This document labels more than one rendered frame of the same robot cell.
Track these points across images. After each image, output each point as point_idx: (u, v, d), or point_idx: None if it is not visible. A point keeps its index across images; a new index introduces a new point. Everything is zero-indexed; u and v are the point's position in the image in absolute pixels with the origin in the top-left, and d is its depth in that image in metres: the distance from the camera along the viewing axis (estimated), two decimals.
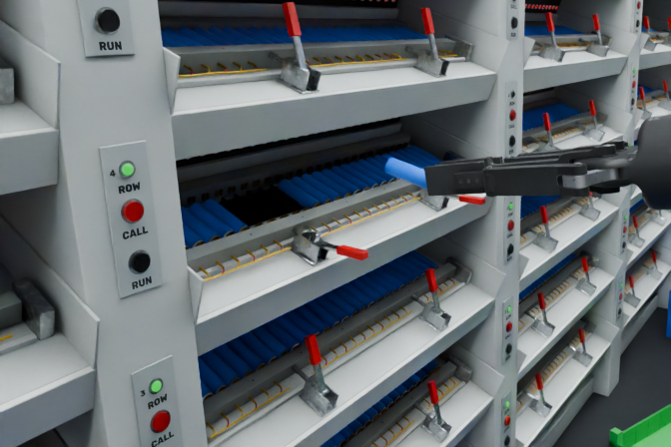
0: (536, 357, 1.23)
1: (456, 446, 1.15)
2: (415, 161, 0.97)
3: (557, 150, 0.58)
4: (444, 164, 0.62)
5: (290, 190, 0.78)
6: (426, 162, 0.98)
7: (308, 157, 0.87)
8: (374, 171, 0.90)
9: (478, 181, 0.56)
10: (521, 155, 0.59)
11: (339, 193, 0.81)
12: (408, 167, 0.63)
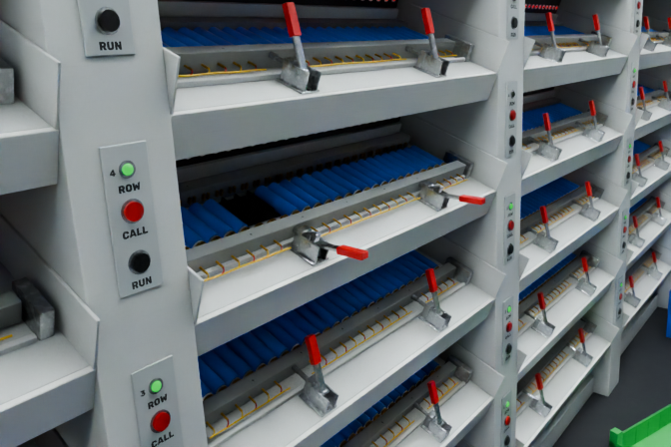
0: (536, 357, 1.23)
1: (456, 446, 1.15)
2: (415, 161, 0.97)
3: None
4: None
5: (290, 190, 0.78)
6: (426, 162, 0.98)
7: (308, 157, 0.87)
8: (374, 171, 0.90)
9: None
10: None
11: (339, 193, 0.81)
12: (284, 193, 0.77)
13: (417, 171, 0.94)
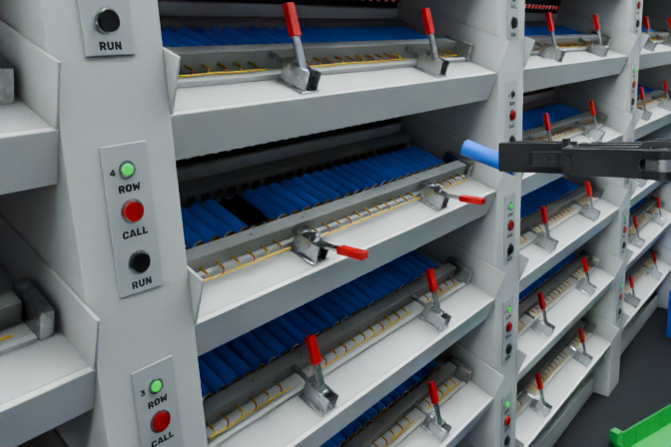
0: (536, 357, 1.23)
1: (456, 446, 1.15)
2: (415, 161, 0.97)
3: (631, 142, 0.60)
4: (517, 143, 0.64)
5: (290, 190, 0.78)
6: (426, 162, 0.98)
7: (308, 157, 0.87)
8: (374, 171, 0.90)
9: (554, 160, 0.58)
10: (595, 143, 0.61)
11: (339, 193, 0.81)
12: (284, 193, 0.77)
13: (417, 171, 0.94)
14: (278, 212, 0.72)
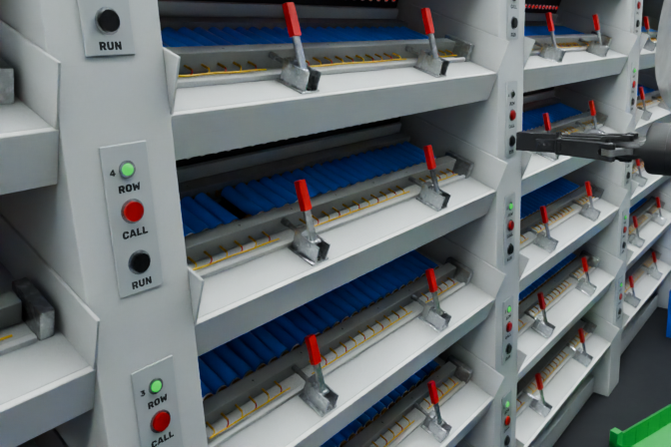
0: (536, 357, 1.23)
1: (456, 446, 1.15)
2: (407, 157, 0.98)
3: (577, 156, 0.90)
4: (522, 149, 1.00)
5: (281, 185, 0.79)
6: (418, 158, 0.99)
7: (308, 157, 0.87)
8: (366, 166, 0.91)
9: None
10: (560, 153, 0.93)
11: (331, 188, 0.82)
12: (275, 187, 0.77)
13: (409, 167, 0.95)
14: (269, 206, 0.73)
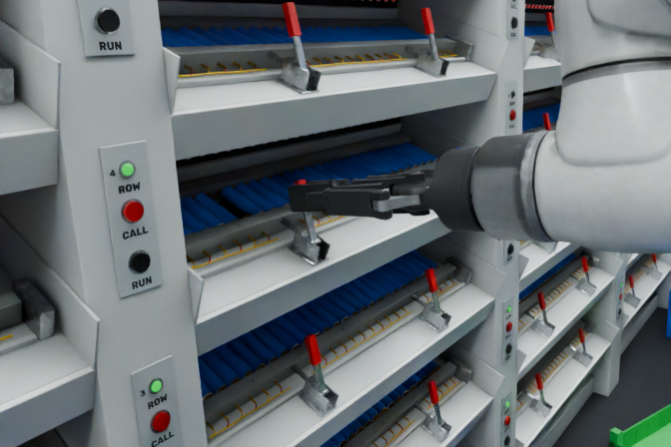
0: (536, 357, 1.23)
1: (456, 446, 1.15)
2: (408, 157, 0.98)
3: (350, 215, 0.58)
4: (302, 209, 0.68)
5: (281, 185, 0.79)
6: (419, 158, 0.99)
7: (308, 157, 0.87)
8: (366, 166, 0.91)
9: None
10: (335, 212, 0.61)
11: None
12: (276, 187, 0.77)
13: (410, 167, 0.95)
14: (269, 206, 0.73)
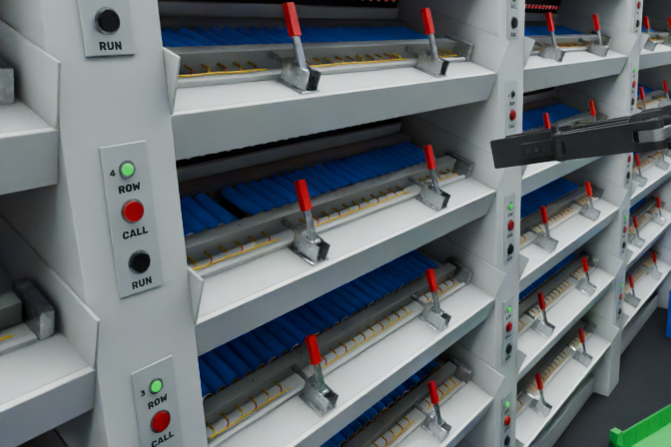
0: (536, 357, 1.23)
1: (456, 446, 1.15)
2: (407, 157, 0.98)
3: (595, 156, 0.53)
4: (505, 165, 0.63)
5: (281, 185, 0.79)
6: (418, 158, 0.99)
7: (308, 157, 0.87)
8: (366, 166, 0.90)
9: None
10: (564, 159, 0.56)
11: (331, 188, 0.82)
12: (276, 187, 0.77)
13: (409, 166, 0.95)
14: (269, 206, 0.73)
